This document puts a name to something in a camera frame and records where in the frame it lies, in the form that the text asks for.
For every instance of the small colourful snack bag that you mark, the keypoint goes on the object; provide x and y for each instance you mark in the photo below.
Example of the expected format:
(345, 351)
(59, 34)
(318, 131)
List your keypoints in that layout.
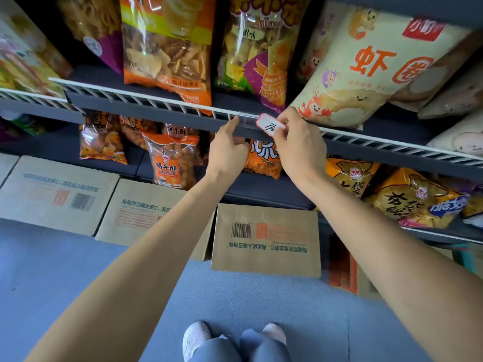
(260, 52)

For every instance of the clear plastic label holder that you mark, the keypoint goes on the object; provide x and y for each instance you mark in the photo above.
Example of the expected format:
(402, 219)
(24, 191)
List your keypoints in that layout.
(247, 116)

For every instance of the white fluffy snack bag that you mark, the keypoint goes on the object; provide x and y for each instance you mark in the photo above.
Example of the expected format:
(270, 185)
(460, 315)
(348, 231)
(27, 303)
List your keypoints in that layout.
(456, 97)

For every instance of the brown gold snack bag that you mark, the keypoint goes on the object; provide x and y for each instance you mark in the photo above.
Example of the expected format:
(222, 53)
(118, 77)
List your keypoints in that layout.
(351, 177)
(400, 196)

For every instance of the blue orange snack bag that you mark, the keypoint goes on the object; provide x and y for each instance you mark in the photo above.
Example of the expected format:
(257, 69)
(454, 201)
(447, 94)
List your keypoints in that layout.
(449, 207)
(473, 207)

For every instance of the purple clear snack bag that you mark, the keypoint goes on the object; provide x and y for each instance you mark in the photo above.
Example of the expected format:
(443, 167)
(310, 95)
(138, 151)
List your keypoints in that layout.
(94, 30)

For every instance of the person's left hand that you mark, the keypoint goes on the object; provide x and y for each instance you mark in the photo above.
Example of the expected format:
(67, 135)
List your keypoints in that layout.
(226, 154)

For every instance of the person's right forearm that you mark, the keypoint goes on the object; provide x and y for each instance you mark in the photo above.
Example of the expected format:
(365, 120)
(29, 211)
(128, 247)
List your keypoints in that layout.
(407, 267)

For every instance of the cream tan snack bag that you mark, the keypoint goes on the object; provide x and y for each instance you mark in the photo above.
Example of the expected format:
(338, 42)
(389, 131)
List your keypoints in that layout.
(445, 79)

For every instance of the white brown-print snack bag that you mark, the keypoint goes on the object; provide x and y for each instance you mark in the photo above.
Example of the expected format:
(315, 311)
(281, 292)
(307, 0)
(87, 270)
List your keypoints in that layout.
(460, 137)

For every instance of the person's right hand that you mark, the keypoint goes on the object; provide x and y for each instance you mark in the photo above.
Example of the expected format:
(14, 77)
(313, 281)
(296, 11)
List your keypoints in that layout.
(302, 150)

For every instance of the small orange clear snack bag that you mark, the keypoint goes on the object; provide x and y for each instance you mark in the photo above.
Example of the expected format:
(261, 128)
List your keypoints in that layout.
(166, 52)

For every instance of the dark grey metal shelf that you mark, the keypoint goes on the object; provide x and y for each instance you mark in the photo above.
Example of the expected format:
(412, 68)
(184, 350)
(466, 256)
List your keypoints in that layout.
(151, 116)

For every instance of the single red-bordered white label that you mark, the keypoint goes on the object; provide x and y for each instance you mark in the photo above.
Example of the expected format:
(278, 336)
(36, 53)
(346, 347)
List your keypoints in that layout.
(268, 124)

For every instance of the white red-print snack bag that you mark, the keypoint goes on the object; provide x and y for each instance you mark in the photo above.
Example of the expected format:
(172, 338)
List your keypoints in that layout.
(369, 71)

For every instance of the person's dark trousers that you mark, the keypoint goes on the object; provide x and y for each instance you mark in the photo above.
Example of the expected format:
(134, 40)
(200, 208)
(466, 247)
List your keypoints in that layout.
(241, 350)

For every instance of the green lidded cup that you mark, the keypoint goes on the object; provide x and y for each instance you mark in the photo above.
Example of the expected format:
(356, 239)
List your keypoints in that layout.
(28, 126)

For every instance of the person's left forearm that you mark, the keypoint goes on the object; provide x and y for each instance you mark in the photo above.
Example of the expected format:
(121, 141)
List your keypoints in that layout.
(124, 290)

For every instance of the white plain snack bag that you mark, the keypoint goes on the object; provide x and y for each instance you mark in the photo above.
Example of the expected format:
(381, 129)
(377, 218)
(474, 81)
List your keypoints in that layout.
(473, 221)

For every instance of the brown green-edged cardboard box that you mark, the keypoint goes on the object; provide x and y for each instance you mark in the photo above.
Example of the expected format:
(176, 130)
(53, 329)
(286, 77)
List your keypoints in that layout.
(468, 260)

